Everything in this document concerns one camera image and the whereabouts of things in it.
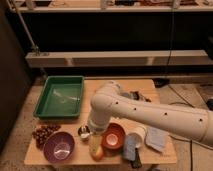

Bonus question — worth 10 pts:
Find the purple bowl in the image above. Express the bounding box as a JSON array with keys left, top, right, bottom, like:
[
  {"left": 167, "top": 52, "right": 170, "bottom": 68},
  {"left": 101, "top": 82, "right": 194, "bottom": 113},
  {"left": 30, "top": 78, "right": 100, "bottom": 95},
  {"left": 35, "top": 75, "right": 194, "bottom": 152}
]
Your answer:
[{"left": 43, "top": 132, "right": 75, "bottom": 163}]

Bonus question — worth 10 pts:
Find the wooden table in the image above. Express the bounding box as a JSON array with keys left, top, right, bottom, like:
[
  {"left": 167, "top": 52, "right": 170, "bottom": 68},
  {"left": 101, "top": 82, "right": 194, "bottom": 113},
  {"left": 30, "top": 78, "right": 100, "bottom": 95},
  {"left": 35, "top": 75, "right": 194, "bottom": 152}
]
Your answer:
[{"left": 24, "top": 79, "right": 177, "bottom": 167}]

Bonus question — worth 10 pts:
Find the yellow red apple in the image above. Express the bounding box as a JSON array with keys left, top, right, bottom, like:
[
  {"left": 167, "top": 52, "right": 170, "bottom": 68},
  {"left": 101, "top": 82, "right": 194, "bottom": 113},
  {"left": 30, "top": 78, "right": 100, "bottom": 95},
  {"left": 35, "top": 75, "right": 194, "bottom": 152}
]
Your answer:
[{"left": 90, "top": 146, "right": 104, "bottom": 161}]

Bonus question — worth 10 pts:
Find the black floor cable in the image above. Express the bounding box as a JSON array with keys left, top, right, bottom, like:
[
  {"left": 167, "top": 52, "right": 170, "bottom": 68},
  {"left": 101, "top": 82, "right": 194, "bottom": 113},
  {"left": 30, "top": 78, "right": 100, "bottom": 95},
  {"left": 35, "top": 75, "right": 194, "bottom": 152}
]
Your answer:
[{"left": 166, "top": 83, "right": 213, "bottom": 171}]

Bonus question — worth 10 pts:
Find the orange bowl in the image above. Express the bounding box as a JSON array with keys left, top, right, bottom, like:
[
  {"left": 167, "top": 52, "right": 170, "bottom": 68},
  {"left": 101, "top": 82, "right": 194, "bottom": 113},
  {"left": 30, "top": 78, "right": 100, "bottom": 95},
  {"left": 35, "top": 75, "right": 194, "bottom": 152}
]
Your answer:
[{"left": 102, "top": 123, "right": 125, "bottom": 150}]

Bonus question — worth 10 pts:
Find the black handled brush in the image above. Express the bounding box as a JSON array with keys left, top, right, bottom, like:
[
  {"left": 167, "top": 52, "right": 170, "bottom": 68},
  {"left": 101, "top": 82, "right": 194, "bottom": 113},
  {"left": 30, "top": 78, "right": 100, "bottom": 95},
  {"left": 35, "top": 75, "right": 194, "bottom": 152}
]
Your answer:
[{"left": 130, "top": 91, "right": 150, "bottom": 102}]

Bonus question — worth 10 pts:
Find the white mug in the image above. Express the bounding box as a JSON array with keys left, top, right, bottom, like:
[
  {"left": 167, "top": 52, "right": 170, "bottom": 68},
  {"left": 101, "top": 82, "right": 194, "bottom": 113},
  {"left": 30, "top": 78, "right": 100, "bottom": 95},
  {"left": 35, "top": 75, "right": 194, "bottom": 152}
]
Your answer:
[{"left": 129, "top": 125, "right": 147, "bottom": 148}]

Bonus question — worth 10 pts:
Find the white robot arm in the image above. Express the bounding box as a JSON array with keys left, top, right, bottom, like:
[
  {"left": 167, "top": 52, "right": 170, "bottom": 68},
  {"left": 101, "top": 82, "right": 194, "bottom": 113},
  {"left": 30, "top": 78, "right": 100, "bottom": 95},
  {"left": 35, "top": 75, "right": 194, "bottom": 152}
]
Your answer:
[{"left": 87, "top": 80, "right": 213, "bottom": 148}]

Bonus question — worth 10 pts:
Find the lower wooden shelf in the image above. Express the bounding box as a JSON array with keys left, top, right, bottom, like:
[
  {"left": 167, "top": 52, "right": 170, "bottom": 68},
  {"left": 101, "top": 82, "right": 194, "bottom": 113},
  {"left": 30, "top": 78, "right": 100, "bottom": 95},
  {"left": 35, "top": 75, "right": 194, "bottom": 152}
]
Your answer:
[{"left": 26, "top": 50, "right": 213, "bottom": 68}]

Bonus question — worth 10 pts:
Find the green plastic tray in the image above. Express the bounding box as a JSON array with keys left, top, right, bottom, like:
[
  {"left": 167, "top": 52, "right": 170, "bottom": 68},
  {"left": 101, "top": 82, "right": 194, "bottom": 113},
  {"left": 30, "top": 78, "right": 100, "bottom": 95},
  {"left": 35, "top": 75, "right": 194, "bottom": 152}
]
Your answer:
[{"left": 34, "top": 76, "right": 84, "bottom": 119}]

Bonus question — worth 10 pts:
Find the bunch of dark grapes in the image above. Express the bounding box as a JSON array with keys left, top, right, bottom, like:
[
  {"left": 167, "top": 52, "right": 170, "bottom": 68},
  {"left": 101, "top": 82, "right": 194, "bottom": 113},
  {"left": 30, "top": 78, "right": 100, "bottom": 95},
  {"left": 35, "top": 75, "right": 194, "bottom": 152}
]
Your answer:
[{"left": 32, "top": 125, "right": 61, "bottom": 149}]

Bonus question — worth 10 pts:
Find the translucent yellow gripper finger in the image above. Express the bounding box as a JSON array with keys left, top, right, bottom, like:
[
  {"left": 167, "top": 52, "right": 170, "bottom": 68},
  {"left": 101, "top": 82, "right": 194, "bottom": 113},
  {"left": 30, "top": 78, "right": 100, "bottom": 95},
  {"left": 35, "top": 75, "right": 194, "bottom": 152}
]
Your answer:
[{"left": 89, "top": 134, "right": 102, "bottom": 154}]

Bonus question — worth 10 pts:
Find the small metal cup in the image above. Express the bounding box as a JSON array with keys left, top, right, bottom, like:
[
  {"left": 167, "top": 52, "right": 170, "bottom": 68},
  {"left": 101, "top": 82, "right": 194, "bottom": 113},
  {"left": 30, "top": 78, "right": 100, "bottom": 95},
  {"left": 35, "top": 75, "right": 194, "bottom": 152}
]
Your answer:
[{"left": 78, "top": 125, "right": 90, "bottom": 140}]

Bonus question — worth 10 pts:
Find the blue sponge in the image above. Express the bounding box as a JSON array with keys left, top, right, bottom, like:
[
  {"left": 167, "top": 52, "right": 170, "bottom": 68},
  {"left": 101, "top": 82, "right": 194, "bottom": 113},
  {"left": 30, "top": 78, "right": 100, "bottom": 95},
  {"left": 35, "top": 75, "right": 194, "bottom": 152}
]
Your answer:
[{"left": 122, "top": 135, "right": 136, "bottom": 161}]

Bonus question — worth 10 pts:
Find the light blue cloth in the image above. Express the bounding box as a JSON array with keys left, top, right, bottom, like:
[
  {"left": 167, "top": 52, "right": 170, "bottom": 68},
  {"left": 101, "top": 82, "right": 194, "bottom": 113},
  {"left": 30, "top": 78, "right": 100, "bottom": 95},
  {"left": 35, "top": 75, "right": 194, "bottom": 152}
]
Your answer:
[{"left": 145, "top": 126, "right": 168, "bottom": 152}]

